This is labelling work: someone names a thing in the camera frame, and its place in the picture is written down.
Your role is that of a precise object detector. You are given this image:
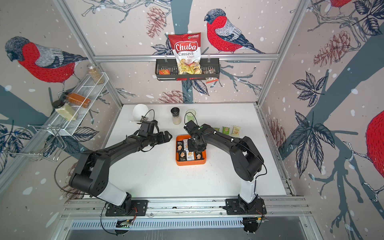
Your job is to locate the aluminium front rail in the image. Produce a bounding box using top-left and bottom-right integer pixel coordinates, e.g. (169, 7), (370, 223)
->
(59, 195), (312, 220)

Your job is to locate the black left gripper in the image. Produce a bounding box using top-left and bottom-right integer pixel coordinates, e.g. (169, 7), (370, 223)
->
(147, 130), (173, 146)

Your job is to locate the black wall basket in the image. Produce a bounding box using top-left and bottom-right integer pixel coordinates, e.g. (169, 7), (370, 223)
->
(155, 59), (220, 81)

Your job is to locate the beige cookie packet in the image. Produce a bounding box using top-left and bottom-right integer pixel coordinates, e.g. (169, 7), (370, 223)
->
(231, 126), (241, 138)

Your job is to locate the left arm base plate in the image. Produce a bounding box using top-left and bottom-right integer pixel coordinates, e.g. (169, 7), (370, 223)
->
(106, 199), (149, 217)

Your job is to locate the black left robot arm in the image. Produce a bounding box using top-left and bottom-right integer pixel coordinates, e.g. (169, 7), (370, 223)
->
(69, 130), (173, 207)

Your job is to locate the red Chuba chips bag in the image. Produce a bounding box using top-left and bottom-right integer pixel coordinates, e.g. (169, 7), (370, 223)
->
(168, 33), (203, 75)

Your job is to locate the black cookie packet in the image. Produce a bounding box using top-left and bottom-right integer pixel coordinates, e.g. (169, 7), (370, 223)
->
(177, 141), (184, 152)
(195, 152), (204, 161)
(178, 151), (188, 162)

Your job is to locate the orange storage box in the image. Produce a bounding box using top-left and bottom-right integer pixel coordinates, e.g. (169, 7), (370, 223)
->
(176, 135), (207, 166)

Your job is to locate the orange sauce bottle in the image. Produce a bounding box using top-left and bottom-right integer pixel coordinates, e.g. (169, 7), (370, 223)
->
(65, 93), (91, 109)

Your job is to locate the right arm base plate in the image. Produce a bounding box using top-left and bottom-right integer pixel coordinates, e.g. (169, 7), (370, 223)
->
(222, 196), (267, 215)

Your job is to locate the white cookie packet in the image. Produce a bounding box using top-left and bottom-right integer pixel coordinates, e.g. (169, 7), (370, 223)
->
(186, 151), (196, 161)
(183, 139), (188, 151)

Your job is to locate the glass grinder black cap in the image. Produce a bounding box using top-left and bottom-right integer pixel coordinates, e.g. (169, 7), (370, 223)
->
(171, 107), (182, 125)

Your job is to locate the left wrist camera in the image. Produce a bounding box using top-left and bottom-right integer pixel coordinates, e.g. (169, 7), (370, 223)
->
(138, 120), (159, 137)

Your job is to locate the white wire wall shelf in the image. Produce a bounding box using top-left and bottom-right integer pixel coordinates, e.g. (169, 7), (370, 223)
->
(1, 72), (110, 162)

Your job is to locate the glass spice jar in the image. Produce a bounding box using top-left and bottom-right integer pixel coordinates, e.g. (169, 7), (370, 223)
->
(88, 64), (104, 85)

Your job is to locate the white cookie packet front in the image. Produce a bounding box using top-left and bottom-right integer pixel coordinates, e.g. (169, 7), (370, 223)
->
(186, 151), (196, 161)

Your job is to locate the white utensil holder cup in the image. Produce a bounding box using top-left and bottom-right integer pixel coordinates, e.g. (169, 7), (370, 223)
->
(133, 104), (149, 124)

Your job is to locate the green glass cup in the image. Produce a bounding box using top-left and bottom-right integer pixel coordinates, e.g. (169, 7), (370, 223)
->
(185, 109), (196, 123)

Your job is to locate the pale spice jar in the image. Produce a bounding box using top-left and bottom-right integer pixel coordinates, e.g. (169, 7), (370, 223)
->
(52, 100), (78, 122)

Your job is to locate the black cookie packet front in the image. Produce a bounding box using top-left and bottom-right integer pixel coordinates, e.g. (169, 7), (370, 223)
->
(178, 151), (188, 162)

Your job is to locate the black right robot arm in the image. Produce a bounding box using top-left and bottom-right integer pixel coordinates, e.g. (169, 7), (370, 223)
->
(184, 121), (267, 216)

